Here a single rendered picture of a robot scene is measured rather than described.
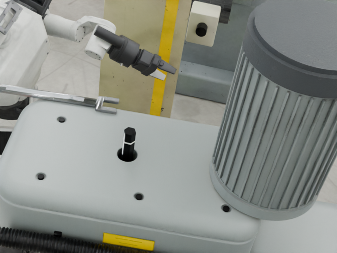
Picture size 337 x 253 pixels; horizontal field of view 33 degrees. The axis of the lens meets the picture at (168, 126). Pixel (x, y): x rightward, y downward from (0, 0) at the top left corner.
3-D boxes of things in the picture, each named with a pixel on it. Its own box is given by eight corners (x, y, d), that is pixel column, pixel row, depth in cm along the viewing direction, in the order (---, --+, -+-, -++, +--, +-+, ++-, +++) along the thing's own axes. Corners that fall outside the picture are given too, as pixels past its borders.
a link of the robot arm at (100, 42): (112, 69, 193) (81, 53, 190) (124, 41, 196) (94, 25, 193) (121, 61, 183) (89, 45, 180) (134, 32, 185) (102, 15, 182)
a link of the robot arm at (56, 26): (70, 50, 194) (23, 36, 200) (83, 24, 196) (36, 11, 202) (59, 35, 184) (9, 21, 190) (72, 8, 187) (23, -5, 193)
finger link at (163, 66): (173, 76, 191) (156, 68, 189) (176, 68, 191) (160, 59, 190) (174, 75, 189) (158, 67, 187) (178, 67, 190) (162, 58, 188)
